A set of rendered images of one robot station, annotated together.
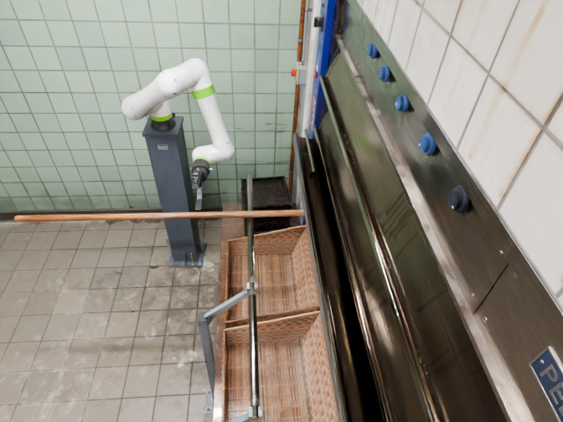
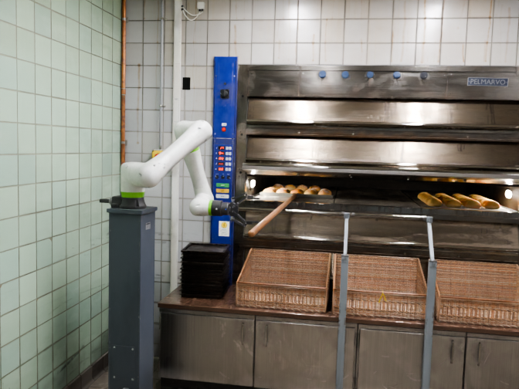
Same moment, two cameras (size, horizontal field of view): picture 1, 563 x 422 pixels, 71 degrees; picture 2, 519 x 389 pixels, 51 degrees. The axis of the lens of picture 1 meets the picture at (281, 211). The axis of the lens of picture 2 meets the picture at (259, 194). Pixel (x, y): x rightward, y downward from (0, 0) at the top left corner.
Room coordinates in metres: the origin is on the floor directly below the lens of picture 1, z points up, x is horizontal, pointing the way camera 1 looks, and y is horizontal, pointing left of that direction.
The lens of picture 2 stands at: (0.57, 3.36, 1.56)
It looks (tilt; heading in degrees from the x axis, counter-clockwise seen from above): 5 degrees down; 286
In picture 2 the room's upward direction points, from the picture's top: 2 degrees clockwise
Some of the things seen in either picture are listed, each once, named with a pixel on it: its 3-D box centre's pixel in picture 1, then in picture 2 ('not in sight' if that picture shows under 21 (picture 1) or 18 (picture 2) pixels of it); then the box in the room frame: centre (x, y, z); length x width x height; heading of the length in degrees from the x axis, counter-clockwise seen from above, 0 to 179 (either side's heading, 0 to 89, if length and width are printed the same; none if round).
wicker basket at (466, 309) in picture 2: not in sight; (479, 291); (0.14, -0.09, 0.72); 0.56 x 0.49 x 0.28; 6
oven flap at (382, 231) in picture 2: not in sight; (376, 230); (0.78, -0.29, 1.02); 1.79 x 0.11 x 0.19; 7
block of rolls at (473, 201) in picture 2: not in sight; (456, 199); (0.25, -0.79, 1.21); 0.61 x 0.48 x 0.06; 97
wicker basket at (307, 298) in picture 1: (269, 277); (285, 278); (1.31, 0.05, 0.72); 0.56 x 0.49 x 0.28; 6
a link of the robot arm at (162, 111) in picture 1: (157, 101); (133, 179); (2.02, 0.74, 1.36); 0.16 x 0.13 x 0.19; 147
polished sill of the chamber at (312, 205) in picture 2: not in sight; (377, 208); (0.78, -0.31, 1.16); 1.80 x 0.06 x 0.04; 7
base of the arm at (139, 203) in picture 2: (163, 115); (123, 201); (2.08, 0.74, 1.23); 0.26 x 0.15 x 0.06; 3
